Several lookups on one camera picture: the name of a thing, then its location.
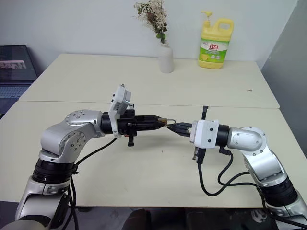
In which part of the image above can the white ceramic vase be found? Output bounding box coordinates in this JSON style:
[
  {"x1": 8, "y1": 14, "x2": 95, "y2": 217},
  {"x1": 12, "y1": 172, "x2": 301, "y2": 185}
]
[{"x1": 157, "y1": 42, "x2": 175, "y2": 74}]

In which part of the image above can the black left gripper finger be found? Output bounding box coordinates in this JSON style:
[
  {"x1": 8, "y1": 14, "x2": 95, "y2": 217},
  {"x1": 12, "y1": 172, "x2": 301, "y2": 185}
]
[
  {"x1": 143, "y1": 122, "x2": 166, "y2": 132},
  {"x1": 143, "y1": 115, "x2": 163, "y2": 124}
]

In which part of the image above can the yellow dish soap bottle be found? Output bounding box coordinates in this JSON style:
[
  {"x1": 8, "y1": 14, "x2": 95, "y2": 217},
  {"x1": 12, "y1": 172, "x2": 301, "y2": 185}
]
[{"x1": 197, "y1": 10, "x2": 235, "y2": 70}]

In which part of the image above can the brass padlock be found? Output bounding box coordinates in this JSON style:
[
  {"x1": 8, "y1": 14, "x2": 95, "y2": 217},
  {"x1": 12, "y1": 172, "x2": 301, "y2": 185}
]
[{"x1": 158, "y1": 117, "x2": 177, "y2": 127}]

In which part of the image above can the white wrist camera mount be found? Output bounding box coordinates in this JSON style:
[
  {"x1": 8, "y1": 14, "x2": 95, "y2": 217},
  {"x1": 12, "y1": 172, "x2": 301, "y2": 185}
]
[
  {"x1": 189, "y1": 119, "x2": 219, "y2": 149},
  {"x1": 108, "y1": 83, "x2": 132, "y2": 139}
]

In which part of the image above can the dark open laptop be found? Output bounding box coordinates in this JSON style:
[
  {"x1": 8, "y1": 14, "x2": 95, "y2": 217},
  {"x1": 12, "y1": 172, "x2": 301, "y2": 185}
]
[{"x1": 0, "y1": 44, "x2": 38, "y2": 115}]

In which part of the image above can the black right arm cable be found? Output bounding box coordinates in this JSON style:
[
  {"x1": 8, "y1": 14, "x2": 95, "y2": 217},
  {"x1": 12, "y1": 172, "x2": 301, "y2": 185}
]
[{"x1": 196, "y1": 146, "x2": 307, "y2": 228}]

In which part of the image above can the grey partition panel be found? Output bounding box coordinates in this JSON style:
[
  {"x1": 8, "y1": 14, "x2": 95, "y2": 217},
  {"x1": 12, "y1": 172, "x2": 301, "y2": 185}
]
[{"x1": 260, "y1": 0, "x2": 307, "y2": 163}]

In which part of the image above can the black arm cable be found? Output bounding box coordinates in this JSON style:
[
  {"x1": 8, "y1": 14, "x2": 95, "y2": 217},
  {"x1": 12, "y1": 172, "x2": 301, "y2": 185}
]
[
  {"x1": 196, "y1": 146, "x2": 307, "y2": 228},
  {"x1": 68, "y1": 138, "x2": 118, "y2": 230}
]

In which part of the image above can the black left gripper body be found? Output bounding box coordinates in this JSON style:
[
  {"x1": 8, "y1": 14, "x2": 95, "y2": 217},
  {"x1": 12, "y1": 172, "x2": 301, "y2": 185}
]
[{"x1": 117, "y1": 103, "x2": 146, "y2": 147}]

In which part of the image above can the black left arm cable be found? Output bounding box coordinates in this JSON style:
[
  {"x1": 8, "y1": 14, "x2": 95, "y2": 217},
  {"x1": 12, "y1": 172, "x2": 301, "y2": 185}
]
[{"x1": 68, "y1": 138, "x2": 118, "y2": 230}]

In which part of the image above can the silver robot torso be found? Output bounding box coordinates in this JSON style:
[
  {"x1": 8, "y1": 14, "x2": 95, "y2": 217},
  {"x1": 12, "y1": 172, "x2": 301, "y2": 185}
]
[{"x1": 0, "y1": 219, "x2": 52, "y2": 230}]

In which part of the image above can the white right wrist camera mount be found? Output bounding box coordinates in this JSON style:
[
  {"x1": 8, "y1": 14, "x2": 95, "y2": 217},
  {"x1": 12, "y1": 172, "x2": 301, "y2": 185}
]
[{"x1": 189, "y1": 119, "x2": 219, "y2": 149}]

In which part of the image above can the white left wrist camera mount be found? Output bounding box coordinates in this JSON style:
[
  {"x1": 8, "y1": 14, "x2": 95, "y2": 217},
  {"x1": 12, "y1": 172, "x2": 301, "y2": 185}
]
[{"x1": 108, "y1": 83, "x2": 132, "y2": 139}]

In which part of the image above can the dried flower bouquet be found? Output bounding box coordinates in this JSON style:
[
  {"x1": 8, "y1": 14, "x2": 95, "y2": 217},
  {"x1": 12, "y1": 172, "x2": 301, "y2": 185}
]
[{"x1": 133, "y1": 0, "x2": 168, "y2": 45}]

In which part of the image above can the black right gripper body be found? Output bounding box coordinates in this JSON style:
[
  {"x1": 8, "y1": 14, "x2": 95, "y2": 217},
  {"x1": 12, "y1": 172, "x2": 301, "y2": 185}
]
[{"x1": 185, "y1": 105, "x2": 210, "y2": 166}]

